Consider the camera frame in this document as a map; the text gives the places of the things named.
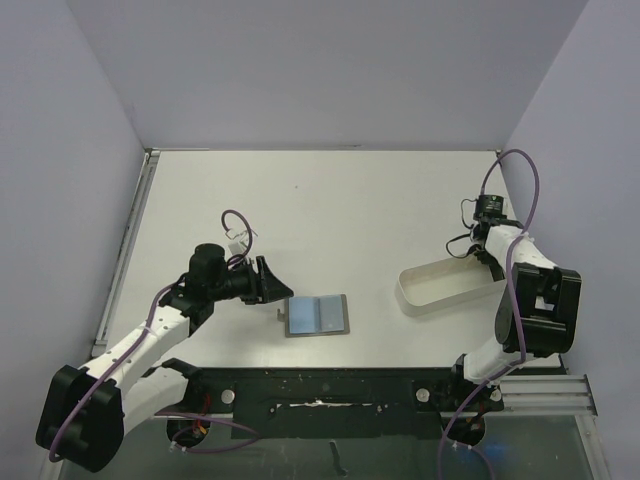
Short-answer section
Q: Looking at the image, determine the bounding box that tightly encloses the grey card holder wallet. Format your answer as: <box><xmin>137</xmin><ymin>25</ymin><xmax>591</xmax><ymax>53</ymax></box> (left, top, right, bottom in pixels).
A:
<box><xmin>277</xmin><ymin>294</ymin><xmax>350</xmax><ymax>338</ymax></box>

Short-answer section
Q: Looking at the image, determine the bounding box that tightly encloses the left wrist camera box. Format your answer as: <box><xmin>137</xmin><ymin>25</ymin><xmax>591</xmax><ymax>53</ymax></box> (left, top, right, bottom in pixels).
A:
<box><xmin>225</xmin><ymin>229</ymin><xmax>255</xmax><ymax>255</ymax></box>

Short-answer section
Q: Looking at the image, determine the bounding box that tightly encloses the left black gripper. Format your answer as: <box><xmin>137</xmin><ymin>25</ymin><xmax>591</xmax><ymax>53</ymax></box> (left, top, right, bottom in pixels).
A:
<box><xmin>209</xmin><ymin>255</ymin><xmax>292</xmax><ymax>305</ymax></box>

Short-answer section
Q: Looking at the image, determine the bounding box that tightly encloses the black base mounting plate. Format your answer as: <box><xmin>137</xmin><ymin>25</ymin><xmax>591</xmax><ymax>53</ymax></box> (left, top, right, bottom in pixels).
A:
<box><xmin>167</xmin><ymin>368</ymin><xmax>504</xmax><ymax>440</ymax></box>

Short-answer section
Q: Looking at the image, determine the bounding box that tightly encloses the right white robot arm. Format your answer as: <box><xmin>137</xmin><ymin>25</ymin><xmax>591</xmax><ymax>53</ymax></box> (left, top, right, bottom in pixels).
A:
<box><xmin>445</xmin><ymin>194</ymin><xmax>582</xmax><ymax>409</ymax></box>

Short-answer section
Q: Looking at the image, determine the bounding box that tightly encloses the white plastic tray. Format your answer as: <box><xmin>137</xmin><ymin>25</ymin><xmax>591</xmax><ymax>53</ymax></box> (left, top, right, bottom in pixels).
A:
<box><xmin>394</xmin><ymin>258</ymin><xmax>506</xmax><ymax>317</ymax></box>

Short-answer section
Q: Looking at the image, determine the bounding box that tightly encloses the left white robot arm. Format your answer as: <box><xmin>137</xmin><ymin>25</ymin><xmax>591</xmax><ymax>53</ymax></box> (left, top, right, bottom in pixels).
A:
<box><xmin>36</xmin><ymin>243</ymin><xmax>294</xmax><ymax>472</ymax></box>

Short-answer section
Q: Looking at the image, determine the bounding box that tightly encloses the aluminium rail frame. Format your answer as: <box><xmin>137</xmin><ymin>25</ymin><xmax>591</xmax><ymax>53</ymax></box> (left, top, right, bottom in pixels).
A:
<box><xmin>39</xmin><ymin>147</ymin><xmax>599</xmax><ymax>431</ymax></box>

